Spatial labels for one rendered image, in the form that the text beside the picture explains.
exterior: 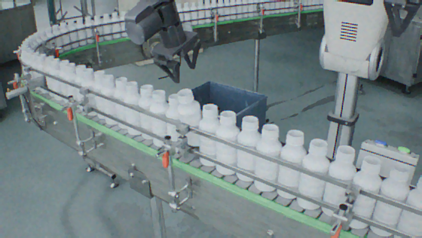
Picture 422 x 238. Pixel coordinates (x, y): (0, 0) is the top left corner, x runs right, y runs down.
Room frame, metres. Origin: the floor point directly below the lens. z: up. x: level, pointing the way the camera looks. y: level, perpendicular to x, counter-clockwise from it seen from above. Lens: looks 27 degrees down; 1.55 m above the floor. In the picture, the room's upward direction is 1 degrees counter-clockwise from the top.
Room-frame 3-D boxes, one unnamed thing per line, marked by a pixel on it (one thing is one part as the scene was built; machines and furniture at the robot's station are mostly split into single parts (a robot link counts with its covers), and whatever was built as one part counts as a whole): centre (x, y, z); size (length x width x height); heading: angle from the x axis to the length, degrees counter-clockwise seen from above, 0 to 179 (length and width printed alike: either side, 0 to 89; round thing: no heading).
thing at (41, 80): (1.29, 0.76, 0.96); 0.23 x 0.10 x 0.27; 142
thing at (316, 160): (0.63, -0.22, 1.08); 0.06 x 0.06 x 0.17
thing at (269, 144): (0.70, -0.13, 1.08); 0.06 x 0.06 x 0.17
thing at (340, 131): (1.23, -0.52, 0.74); 0.11 x 0.11 x 0.40; 52
